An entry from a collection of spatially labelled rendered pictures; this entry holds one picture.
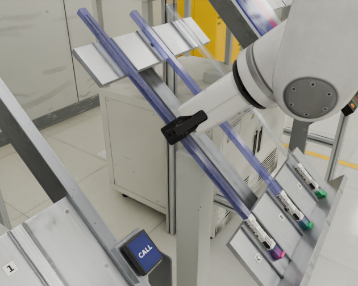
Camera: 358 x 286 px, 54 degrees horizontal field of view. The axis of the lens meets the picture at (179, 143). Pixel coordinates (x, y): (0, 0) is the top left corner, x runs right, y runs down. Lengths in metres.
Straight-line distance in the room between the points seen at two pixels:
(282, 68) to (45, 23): 2.41
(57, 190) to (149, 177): 1.11
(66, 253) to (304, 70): 0.38
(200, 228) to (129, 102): 0.86
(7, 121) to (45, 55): 2.11
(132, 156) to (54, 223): 1.15
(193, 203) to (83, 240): 0.28
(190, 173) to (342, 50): 0.45
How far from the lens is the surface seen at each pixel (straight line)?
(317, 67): 0.32
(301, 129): 1.09
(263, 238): 0.58
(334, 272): 1.66
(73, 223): 0.53
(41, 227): 0.52
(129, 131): 1.59
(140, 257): 0.51
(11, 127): 0.58
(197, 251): 0.82
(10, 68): 2.56
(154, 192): 1.66
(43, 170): 0.56
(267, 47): 0.42
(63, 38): 2.76
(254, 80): 0.42
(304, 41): 0.31
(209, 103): 0.45
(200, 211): 0.74
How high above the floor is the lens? 1.16
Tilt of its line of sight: 29 degrees down
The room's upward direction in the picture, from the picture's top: straight up
